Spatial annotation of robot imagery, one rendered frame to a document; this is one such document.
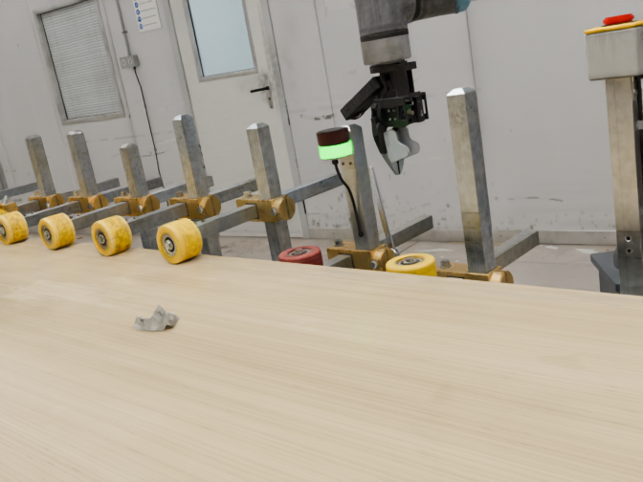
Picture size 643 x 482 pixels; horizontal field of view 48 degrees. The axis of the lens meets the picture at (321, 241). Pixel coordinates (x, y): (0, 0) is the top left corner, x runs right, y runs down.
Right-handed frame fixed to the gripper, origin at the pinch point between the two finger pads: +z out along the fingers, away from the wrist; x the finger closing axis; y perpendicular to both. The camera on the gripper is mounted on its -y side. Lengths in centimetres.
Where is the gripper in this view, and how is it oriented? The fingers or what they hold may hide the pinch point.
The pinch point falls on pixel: (394, 167)
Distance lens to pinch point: 143.8
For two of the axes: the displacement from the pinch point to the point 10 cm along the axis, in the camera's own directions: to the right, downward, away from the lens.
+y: 7.3, 0.5, -6.8
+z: 1.7, 9.5, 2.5
